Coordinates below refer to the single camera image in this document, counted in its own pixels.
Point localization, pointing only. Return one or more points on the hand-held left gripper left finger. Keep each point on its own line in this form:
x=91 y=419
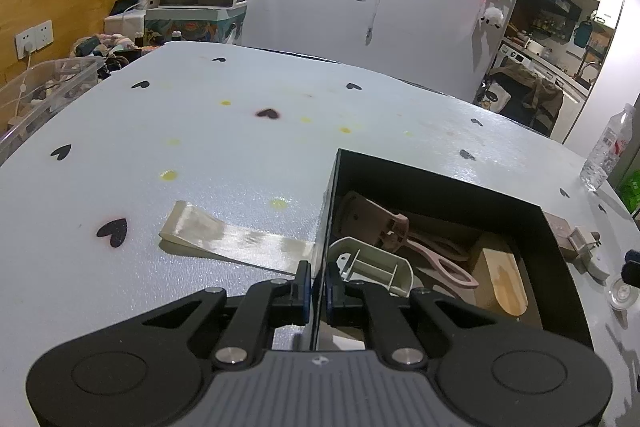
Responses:
x=302 y=294

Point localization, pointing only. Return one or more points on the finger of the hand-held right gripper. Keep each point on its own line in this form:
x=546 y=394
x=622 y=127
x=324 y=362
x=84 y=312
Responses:
x=633 y=267

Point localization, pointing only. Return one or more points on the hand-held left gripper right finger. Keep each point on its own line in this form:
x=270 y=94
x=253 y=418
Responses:
x=331 y=294

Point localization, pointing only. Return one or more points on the white plastic tray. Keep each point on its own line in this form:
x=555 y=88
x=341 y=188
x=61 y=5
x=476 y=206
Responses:
x=370 y=268

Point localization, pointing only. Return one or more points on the pink eyelash curler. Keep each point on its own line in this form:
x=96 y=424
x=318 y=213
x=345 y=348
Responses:
x=450 y=264

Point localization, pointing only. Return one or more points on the oval wooden lidded box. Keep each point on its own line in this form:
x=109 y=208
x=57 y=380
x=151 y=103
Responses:
x=510 y=282

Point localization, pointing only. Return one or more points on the black box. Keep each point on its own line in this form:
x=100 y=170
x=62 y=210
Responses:
x=430 y=187

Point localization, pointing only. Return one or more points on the clear round lid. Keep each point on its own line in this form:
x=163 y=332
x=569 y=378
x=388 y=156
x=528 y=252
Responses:
x=621 y=293

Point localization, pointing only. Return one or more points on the white round case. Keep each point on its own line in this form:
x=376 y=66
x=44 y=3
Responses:
x=599 y=270

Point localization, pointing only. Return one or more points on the green bag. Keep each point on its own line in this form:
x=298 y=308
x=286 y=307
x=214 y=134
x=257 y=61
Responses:
x=631 y=189

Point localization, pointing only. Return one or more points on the brown flat board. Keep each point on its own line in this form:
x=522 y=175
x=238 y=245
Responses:
x=557 y=224

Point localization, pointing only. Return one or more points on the beige plastic strip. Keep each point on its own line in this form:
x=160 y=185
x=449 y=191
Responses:
x=235 y=239

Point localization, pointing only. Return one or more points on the clear plastic water bottle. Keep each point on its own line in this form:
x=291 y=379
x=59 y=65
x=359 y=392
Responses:
x=602 y=152

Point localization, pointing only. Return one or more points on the chair with brown cloth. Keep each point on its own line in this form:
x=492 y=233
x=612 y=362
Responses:
x=535 y=97

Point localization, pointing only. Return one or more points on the heart print table cover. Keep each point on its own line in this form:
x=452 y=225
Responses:
x=200 y=117

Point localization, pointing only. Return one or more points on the black bag white print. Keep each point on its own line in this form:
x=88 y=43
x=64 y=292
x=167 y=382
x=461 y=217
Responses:
x=495 y=94

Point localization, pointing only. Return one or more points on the teal hanging kitchen item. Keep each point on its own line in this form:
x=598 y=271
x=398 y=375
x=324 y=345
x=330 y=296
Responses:
x=582 y=34

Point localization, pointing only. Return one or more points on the white washing machine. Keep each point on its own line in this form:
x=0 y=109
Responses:
x=515 y=56

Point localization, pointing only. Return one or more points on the white sheep plush toy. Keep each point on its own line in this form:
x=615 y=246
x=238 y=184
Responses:
x=491 y=18

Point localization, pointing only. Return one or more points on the teal printed cabinet cloth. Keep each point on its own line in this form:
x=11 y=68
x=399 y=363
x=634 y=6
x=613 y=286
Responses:
x=195 y=27

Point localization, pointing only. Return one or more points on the pile of plush toys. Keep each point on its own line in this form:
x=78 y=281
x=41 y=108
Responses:
x=107 y=46

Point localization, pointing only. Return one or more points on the clear plastic storage bin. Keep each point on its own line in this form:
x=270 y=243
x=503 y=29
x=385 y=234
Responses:
x=45 y=97

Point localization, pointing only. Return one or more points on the small white appliance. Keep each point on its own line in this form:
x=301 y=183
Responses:
x=145 y=0

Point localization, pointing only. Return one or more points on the white wall socket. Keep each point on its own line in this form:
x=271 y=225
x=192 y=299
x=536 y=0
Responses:
x=34 y=39

